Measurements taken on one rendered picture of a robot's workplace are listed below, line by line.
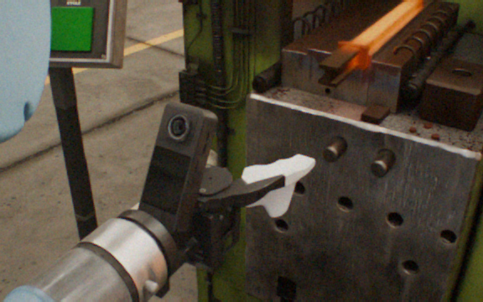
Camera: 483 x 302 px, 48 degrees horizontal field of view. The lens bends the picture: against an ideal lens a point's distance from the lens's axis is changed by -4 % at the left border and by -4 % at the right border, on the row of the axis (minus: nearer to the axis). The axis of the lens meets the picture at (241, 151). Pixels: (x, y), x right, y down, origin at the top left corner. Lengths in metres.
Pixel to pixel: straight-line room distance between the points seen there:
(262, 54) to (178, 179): 0.67
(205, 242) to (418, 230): 0.45
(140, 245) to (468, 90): 0.55
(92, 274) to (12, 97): 0.25
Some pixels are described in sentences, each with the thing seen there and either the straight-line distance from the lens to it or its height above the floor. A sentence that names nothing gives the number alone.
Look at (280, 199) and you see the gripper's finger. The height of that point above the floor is 0.97.
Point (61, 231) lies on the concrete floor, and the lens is 2.19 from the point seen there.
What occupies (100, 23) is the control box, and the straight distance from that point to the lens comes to 0.98.
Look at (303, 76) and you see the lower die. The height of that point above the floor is 0.94.
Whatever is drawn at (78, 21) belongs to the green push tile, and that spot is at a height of 1.02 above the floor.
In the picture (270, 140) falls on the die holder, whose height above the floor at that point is 0.84.
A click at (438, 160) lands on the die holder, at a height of 0.89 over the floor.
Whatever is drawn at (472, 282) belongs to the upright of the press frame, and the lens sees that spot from 1.20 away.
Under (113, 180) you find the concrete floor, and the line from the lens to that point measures 2.42.
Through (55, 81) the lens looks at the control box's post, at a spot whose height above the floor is 0.86.
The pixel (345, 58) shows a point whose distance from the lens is 0.82.
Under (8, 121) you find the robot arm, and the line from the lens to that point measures 0.21.
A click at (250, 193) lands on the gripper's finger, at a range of 0.53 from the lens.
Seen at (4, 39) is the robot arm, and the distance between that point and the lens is 0.21.
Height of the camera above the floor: 1.30
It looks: 31 degrees down
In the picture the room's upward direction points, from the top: straight up
